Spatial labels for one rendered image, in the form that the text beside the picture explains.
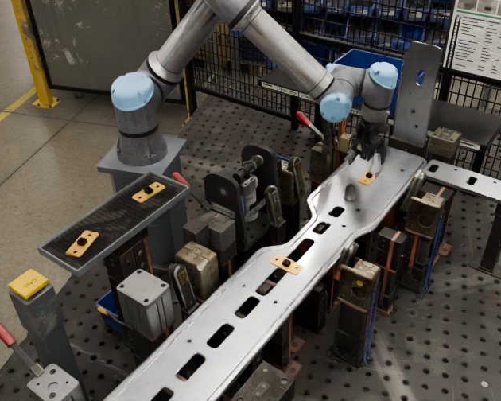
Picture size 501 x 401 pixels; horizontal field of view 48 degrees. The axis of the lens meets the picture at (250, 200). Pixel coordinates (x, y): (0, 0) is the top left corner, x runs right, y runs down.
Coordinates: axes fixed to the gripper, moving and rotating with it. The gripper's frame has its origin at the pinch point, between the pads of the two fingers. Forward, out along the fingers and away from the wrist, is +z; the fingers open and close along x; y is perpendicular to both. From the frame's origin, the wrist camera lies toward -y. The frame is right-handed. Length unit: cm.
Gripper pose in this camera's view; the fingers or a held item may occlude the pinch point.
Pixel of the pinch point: (364, 167)
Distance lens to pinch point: 176.1
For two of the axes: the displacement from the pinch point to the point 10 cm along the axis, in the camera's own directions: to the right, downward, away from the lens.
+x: 7.8, 4.5, -4.3
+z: -0.5, 7.3, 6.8
